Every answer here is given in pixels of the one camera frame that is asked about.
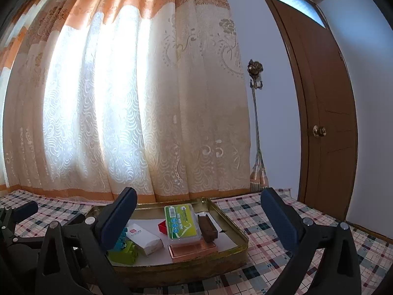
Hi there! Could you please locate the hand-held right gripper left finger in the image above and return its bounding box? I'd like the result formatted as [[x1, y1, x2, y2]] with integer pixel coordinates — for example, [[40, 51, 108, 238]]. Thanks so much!
[[36, 187, 138, 295]]

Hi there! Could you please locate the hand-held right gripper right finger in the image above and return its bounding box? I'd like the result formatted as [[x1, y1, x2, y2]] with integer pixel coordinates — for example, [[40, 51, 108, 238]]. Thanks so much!
[[260, 187, 363, 295]]

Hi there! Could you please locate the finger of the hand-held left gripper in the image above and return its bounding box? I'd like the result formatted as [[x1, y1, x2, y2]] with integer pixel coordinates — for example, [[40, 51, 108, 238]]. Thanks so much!
[[0, 201, 39, 238]]

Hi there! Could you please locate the blue toy brick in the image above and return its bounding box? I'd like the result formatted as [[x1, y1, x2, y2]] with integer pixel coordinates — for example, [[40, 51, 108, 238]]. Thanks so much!
[[112, 227, 129, 251]]

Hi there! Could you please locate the green football toy brick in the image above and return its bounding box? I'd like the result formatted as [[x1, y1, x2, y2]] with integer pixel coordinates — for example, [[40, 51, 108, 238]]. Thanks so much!
[[107, 241, 140, 265]]

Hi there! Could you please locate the clear box with green label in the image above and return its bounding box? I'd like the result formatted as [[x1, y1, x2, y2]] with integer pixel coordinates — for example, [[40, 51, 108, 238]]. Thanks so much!
[[164, 203, 205, 243]]

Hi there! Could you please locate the copper metal case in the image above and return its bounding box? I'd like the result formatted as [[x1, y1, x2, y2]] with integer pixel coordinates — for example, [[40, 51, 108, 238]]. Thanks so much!
[[168, 239, 218, 263]]

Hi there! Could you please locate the gold tin box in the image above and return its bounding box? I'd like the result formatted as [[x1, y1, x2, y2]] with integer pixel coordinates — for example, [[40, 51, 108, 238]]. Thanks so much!
[[83, 197, 249, 288]]

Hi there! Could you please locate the cream lace curtain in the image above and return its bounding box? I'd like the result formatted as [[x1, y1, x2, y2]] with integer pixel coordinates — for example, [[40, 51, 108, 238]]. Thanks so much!
[[0, 0, 251, 205]]

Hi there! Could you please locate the brown wooden door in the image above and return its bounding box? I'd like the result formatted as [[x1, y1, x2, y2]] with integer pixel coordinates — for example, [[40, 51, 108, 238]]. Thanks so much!
[[250, 0, 360, 222]]

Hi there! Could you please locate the metal curtain hook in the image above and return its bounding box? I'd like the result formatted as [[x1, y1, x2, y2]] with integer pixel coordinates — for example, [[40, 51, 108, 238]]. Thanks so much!
[[247, 59, 264, 90]]

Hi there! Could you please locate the curtain tieback rope with tassels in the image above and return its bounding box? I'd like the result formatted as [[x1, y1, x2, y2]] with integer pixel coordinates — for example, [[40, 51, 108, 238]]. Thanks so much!
[[249, 86, 271, 192]]

